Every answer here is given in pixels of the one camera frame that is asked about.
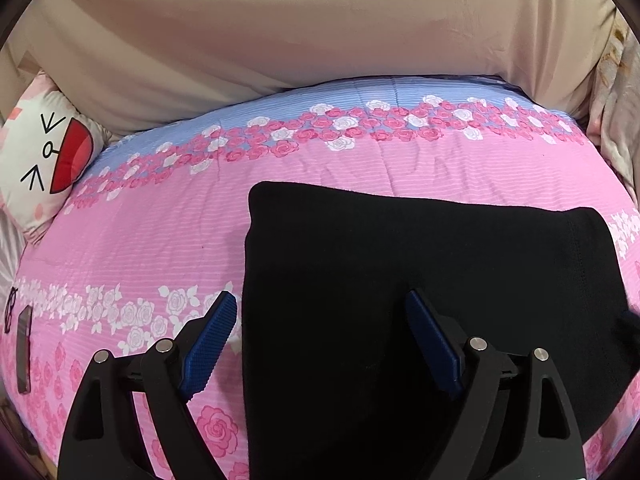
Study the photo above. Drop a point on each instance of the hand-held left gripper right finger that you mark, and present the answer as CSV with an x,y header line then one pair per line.
x,y
432,342

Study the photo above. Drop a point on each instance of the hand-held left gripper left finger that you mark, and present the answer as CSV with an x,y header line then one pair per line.
x,y
210,340

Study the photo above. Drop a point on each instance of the black pants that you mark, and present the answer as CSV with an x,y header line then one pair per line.
x,y
400,260

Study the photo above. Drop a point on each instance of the pink rose print bedsheet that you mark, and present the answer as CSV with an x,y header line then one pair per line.
x,y
150,240

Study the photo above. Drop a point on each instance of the dark smartphone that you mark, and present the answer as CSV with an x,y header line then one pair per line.
x,y
24,350

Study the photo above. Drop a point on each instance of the black eyeglasses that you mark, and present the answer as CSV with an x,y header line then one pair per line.
x,y
10,307

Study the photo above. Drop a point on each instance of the grey cloth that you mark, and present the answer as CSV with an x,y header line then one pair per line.
x,y
10,245

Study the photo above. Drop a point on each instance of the white cartoon cat pillow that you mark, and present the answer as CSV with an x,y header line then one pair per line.
x,y
30,150

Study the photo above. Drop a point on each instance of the pink floral fleece blanket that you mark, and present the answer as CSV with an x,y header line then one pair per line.
x,y
617,110

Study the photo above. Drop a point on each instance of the beige cloth cover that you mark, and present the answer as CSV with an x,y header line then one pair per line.
x,y
300,35

